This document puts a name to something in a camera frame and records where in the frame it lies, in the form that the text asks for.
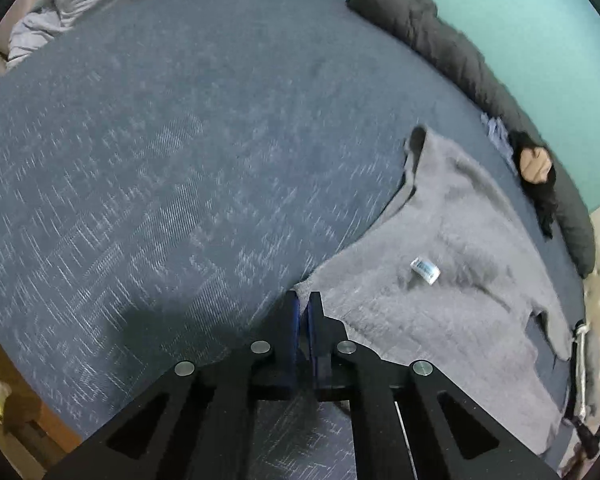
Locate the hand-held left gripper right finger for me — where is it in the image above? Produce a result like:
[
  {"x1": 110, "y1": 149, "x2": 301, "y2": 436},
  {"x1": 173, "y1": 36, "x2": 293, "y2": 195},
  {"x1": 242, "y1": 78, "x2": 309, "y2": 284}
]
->
[{"x1": 309, "y1": 291, "x2": 561, "y2": 480}]

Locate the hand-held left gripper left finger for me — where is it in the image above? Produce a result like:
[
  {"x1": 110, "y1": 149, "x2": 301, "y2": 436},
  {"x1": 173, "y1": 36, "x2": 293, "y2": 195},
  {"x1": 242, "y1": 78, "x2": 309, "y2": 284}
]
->
[{"x1": 42, "y1": 291, "x2": 301, "y2": 480}]

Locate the grey fleece sweater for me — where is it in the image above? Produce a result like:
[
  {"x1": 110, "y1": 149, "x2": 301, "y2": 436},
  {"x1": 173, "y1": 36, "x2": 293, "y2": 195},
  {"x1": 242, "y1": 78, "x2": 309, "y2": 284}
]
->
[{"x1": 305, "y1": 125, "x2": 576, "y2": 453}]

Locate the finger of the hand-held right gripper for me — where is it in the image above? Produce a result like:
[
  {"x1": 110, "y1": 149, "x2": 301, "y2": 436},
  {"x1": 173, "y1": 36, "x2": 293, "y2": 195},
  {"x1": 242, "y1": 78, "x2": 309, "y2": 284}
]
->
[{"x1": 572, "y1": 419, "x2": 600, "y2": 445}]

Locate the dark grey rolled duvet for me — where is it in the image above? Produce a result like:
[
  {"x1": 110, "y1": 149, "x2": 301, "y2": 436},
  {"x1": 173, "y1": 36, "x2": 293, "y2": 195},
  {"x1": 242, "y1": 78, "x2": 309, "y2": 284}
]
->
[{"x1": 346, "y1": 0, "x2": 597, "y2": 278}]

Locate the wooden bed frame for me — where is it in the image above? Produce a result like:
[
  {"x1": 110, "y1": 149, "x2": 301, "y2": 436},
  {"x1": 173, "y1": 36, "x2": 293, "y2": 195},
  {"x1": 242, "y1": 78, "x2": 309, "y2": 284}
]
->
[{"x1": 0, "y1": 330, "x2": 81, "y2": 461}]

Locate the blue bed sheet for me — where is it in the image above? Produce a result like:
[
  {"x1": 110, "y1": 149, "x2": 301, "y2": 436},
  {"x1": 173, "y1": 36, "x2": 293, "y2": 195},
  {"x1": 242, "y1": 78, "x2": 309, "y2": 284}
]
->
[{"x1": 0, "y1": 0, "x2": 588, "y2": 480}]

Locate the black cloth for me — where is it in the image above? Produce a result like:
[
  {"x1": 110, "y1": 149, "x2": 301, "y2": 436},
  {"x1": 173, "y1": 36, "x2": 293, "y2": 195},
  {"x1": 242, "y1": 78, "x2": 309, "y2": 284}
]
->
[{"x1": 534, "y1": 180, "x2": 562, "y2": 240}]

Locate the black beige-lined garment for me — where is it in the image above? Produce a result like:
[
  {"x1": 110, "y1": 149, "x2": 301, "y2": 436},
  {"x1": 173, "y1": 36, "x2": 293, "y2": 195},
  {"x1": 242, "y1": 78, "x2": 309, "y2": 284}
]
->
[{"x1": 509, "y1": 131, "x2": 558, "y2": 198}]

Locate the light blue garment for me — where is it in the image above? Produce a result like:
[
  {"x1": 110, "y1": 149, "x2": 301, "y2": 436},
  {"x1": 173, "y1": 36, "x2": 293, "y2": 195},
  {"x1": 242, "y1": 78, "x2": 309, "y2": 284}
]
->
[{"x1": 481, "y1": 114, "x2": 518, "y2": 166}]

